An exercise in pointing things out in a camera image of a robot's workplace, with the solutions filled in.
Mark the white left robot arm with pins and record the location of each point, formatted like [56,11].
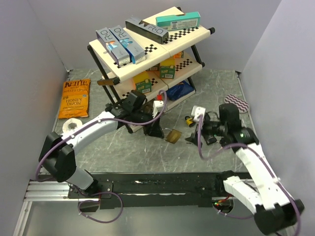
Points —
[59,151]

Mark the orange Kettle chips bag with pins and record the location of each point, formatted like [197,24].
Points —
[75,99]

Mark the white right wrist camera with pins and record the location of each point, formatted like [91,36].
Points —
[197,112]

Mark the brown wooden-handled tool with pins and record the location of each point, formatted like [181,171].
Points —
[108,82]

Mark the teal toothpaste box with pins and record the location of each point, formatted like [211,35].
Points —
[178,22]

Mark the yellow padlock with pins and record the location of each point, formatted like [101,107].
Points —
[189,121]

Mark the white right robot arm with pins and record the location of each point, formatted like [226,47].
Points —
[270,204]

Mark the green yellow box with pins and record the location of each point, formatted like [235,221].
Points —
[142,83]
[167,69]

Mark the blue snack bag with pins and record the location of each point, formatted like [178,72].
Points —
[181,89]

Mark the green yellow box front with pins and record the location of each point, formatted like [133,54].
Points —
[142,83]

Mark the dark grey R+O box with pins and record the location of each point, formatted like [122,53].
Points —
[150,31]

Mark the black round padlock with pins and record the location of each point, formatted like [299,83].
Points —
[210,140]

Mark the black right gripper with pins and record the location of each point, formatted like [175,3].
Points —
[193,138]

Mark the purple wavy sponge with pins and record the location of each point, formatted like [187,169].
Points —
[242,105]

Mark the purple R+O box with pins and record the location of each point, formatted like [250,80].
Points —
[113,47]

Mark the green yellow box rear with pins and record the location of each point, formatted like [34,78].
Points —
[167,69]

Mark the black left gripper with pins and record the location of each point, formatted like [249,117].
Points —
[154,129]

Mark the large brass padlock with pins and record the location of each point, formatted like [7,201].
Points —
[173,135]

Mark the blue R+O box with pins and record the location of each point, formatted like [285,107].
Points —
[136,52]

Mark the cream three-tier shelf rack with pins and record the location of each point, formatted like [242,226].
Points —
[178,41]

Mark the white tape roll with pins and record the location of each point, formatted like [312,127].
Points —
[71,124]

